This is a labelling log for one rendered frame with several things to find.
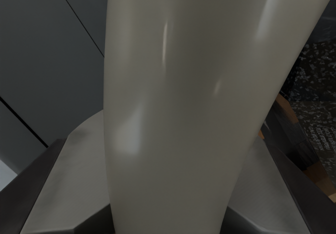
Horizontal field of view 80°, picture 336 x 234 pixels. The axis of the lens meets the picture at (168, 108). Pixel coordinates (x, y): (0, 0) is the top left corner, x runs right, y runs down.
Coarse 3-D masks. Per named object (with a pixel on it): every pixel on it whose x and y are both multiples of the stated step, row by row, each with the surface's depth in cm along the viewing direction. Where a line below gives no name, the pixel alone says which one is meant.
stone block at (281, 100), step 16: (320, 16) 50; (320, 32) 43; (304, 48) 42; (320, 48) 40; (304, 64) 42; (320, 64) 40; (288, 80) 45; (304, 80) 42; (320, 80) 39; (288, 96) 44; (304, 96) 41; (320, 96) 39; (288, 112) 51; (304, 112) 43; (320, 112) 41; (288, 128) 66; (304, 128) 46; (320, 128) 43; (304, 144) 56; (320, 144) 46; (304, 160) 76; (320, 160) 49; (320, 176) 63
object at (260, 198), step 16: (256, 144) 8; (256, 160) 8; (272, 160) 8; (240, 176) 7; (256, 176) 7; (272, 176) 7; (240, 192) 6; (256, 192) 6; (272, 192) 6; (288, 192) 6; (240, 208) 6; (256, 208) 6; (272, 208) 6; (288, 208) 6; (224, 224) 6; (240, 224) 6; (256, 224) 5; (272, 224) 6; (288, 224) 6; (304, 224) 6
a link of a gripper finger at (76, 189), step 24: (96, 120) 9; (72, 144) 8; (96, 144) 8; (72, 168) 7; (96, 168) 7; (48, 192) 6; (72, 192) 6; (96, 192) 6; (48, 216) 5; (72, 216) 5; (96, 216) 6
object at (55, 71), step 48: (0, 0) 34; (48, 0) 47; (96, 0) 75; (0, 48) 30; (48, 48) 40; (96, 48) 59; (0, 96) 27; (48, 96) 35; (96, 96) 48; (0, 144) 25; (48, 144) 31
